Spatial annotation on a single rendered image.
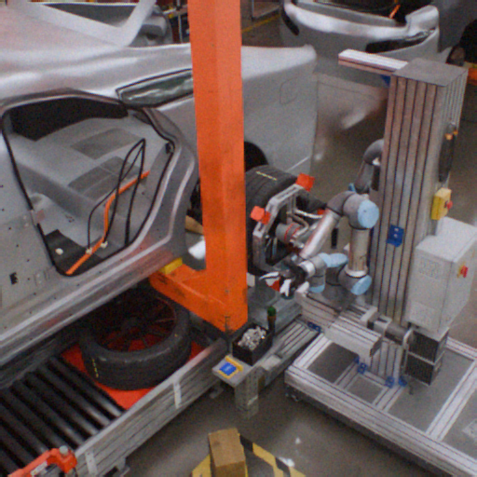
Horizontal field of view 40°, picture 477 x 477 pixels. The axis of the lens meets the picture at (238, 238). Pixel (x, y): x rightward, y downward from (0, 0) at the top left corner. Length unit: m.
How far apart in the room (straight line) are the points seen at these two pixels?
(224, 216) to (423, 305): 1.09
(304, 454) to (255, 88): 2.12
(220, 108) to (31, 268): 1.20
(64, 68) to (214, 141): 0.82
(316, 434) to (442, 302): 1.13
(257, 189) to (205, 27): 1.22
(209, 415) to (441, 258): 1.69
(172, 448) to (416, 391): 1.42
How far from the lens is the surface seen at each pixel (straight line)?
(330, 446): 3.93
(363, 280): 3.35
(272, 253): 4.11
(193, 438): 3.96
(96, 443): 3.55
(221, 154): 3.09
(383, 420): 3.79
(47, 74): 3.30
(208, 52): 2.93
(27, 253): 3.28
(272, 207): 3.77
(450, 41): 6.17
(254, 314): 4.33
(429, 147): 3.06
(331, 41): 6.20
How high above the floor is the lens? 3.11
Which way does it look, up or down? 35 degrees down
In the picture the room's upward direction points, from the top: 2 degrees counter-clockwise
